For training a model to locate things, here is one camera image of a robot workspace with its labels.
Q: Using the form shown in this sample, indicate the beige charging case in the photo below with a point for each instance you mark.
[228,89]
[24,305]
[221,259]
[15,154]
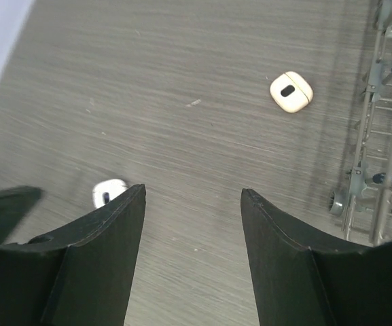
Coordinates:
[291,92]

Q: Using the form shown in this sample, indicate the white charging case gold trim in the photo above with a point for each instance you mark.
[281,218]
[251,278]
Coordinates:
[106,191]

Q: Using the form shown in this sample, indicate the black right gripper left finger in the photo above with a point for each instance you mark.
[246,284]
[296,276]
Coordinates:
[78,274]

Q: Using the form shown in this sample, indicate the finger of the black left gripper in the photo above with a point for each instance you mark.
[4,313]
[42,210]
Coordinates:
[15,203]

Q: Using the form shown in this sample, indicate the grey wire dish rack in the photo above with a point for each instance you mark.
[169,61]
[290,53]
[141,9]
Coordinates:
[363,201]

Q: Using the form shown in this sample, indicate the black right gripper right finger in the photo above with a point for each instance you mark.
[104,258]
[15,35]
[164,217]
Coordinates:
[304,276]

